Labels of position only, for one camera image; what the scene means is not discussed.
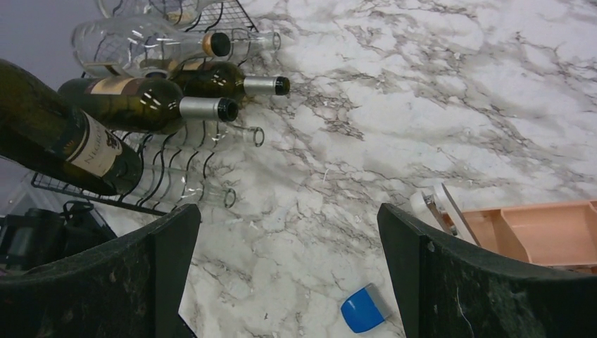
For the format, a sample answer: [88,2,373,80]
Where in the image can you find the black wire wine rack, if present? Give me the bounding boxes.
[31,1,256,215]

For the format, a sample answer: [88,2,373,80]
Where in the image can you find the clear bottle cork stopper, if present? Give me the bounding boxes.
[70,15,232,77]
[96,0,222,27]

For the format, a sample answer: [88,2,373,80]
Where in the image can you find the green bottle silver capsule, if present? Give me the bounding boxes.
[58,76,239,134]
[169,61,291,103]

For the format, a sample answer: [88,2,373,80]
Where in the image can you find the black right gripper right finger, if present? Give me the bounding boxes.
[377,203,596,337]

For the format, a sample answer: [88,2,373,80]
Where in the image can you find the clear glass bottle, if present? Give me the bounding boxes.
[124,165,237,212]
[127,121,265,152]

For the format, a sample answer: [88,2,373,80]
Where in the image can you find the clear bottle cork stopper lower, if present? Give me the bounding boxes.
[70,15,232,77]

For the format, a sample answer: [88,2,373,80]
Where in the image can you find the green bottle black capsule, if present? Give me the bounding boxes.
[1,60,143,196]

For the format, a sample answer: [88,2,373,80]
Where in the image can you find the peach plastic stacked organizer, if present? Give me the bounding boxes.
[463,200,596,275]

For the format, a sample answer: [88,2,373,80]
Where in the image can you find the clear bottle cork stopper upper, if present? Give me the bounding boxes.
[96,0,222,27]

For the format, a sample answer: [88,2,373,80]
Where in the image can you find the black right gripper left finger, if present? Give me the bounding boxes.
[1,204,201,337]

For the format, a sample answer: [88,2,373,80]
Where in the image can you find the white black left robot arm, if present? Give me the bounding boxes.
[1,200,117,277]

